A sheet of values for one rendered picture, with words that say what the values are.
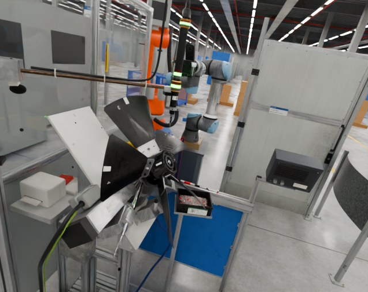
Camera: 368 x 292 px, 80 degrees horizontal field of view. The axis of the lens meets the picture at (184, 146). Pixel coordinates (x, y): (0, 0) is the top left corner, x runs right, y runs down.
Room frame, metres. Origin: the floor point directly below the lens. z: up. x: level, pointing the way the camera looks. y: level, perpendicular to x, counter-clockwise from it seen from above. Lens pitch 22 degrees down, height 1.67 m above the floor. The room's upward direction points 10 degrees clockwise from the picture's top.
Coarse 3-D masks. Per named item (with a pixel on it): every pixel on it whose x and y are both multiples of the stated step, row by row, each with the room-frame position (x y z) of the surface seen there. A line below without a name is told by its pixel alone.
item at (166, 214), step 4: (164, 192) 0.80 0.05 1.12; (160, 196) 0.85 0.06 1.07; (164, 196) 0.80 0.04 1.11; (164, 200) 0.80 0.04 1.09; (164, 204) 0.79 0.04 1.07; (164, 208) 0.79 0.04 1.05; (168, 208) 0.71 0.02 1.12; (164, 212) 0.79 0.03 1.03; (168, 212) 0.69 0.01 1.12; (164, 216) 0.79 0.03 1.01; (168, 216) 0.67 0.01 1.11; (168, 220) 0.66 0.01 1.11; (168, 224) 0.64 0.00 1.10; (168, 228) 0.63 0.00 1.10; (168, 232) 0.61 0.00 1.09; (168, 236) 0.60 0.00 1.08; (172, 240) 0.66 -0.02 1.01; (172, 244) 0.63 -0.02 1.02
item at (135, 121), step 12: (132, 96) 1.02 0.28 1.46; (144, 96) 1.07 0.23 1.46; (108, 108) 0.92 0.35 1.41; (132, 108) 0.98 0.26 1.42; (144, 108) 1.02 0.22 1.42; (120, 120) 0.93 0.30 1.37; (132, 120) 0.96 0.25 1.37; (144, 120) 0.99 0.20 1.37; (132, 132) 0.93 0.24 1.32; (144, 132) 0.96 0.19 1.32
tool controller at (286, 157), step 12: (276, 156) 1.20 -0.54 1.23; (288, 156) 1.21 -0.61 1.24; (300, 156) 1.23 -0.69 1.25; (276, 168) 1.19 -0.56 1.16; (288, 168) 1.18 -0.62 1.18; (300, 168) 1.16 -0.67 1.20; (312, 168) 1.15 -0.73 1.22; (276, 180) 1.19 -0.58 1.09; (288, 180) 1.19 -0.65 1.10; (300, 180) 1.17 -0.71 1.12; (312, 180) 1.16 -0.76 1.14
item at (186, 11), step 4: (188, 0) 1.00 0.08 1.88; (188, 4) 1.00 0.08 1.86; (184, 8) 1.00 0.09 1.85; (188, 8) 1.00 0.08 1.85; (184, 12) 1.00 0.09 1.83; (188, 12) 1.00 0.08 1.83; (184, 16) 0.99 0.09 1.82; (188, 16) 1.00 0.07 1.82; (172, 92) 1.00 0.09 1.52; (176, 92) 1.00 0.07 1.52; (172, 96) 0.99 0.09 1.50; (176, 96) 1.00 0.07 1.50; (172, 100) 0.99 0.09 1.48; (176, 100) 1.00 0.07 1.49; (172, 104) 1.00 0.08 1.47; (172, 112) 1.00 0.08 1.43
